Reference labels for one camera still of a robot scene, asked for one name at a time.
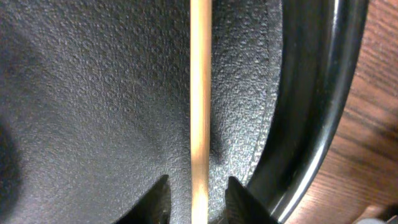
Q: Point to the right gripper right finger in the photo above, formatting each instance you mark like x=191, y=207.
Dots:
x=242, y=207

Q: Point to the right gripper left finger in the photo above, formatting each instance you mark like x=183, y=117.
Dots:
x=154, y=207

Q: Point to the wooden chopstick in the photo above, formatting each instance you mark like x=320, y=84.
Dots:
x=200, y=104

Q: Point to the round black tray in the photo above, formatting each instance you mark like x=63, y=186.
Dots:
x=95, y=103

